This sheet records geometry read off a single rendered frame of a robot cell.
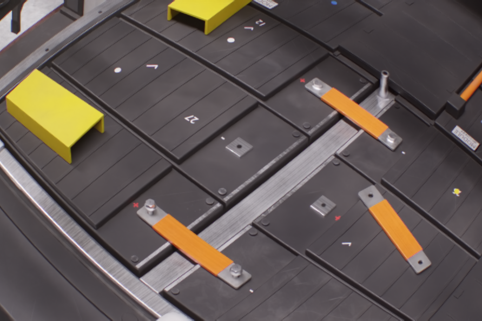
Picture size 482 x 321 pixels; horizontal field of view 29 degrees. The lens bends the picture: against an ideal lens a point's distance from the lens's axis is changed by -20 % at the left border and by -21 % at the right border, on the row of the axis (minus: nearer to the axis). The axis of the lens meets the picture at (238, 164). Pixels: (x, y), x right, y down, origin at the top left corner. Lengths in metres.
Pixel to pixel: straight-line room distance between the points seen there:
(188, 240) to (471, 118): 0.45
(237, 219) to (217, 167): 0.07
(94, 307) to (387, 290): 0.35
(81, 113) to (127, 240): 0.18
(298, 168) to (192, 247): 0.18
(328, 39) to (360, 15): 0.09
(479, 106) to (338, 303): 0.42
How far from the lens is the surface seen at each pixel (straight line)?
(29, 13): 3.23
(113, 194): 1.25
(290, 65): 1.40
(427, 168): 1.31
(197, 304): 1.16
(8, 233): 1.10
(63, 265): 1.05
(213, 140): 1.32
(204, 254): 1.20
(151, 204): 1.22
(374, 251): 1.21
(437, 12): 1.58
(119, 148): 1.30
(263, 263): 1.20
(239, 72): 1.39
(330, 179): 1.29
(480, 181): 1.31
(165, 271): 1.20
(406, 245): 1.21
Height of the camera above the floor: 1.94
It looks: 47 degrees down
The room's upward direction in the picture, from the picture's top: 3 degrees clockwise
